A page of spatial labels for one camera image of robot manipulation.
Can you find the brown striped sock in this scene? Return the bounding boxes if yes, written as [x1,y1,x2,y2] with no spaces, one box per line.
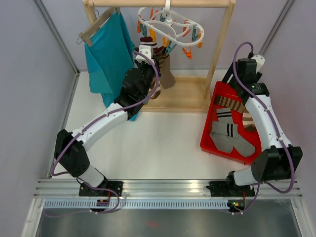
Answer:
[214,95,256,132]
[149,64,163,100]

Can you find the teal clothespin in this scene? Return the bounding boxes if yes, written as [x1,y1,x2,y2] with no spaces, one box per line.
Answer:
[165,41,177,56]

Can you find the orange clothespin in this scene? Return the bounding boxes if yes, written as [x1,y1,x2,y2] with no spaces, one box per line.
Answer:
[182,47,192,60]
[162,37,170,48]
[137,21,148,37]
[150,28,157,42]

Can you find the beige sock maroon striped cuff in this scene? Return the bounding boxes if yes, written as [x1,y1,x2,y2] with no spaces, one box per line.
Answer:
[140,37,158,55]

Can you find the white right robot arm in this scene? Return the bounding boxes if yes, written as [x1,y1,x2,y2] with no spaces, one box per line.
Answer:
[209,55,303,195]

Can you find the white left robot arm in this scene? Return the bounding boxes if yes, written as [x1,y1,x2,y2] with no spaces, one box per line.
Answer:
[54,62,159,197]

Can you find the wooden clothes hanger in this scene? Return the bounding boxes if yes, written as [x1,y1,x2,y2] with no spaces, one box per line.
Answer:
[76,7,120,47]

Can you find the red plastic tray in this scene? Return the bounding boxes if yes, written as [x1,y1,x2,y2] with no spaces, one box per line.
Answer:
[200,81,262,165]

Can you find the teal t-shirt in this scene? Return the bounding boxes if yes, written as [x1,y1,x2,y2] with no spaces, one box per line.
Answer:
[84,12,135,107]

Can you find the wooden clothes rack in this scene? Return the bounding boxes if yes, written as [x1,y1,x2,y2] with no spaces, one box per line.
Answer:
[80,0,235,113]

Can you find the grey sock black stripes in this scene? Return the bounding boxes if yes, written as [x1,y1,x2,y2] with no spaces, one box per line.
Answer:
[210,108,255,157]

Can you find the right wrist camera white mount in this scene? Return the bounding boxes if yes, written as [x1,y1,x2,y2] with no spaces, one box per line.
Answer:
[251,54,265,73]

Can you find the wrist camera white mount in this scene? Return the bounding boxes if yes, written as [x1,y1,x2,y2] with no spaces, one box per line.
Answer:
[251,54,265,73]
[135,44,154,64]

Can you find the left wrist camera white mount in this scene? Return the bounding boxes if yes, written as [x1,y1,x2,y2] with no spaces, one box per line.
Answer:
[135,44,154,64]

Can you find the white clip hanger frame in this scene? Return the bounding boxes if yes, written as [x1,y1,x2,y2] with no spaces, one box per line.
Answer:
[137,0,204,48]

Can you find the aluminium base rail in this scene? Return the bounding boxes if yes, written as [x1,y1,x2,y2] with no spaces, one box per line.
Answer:
[33,179,303,199]

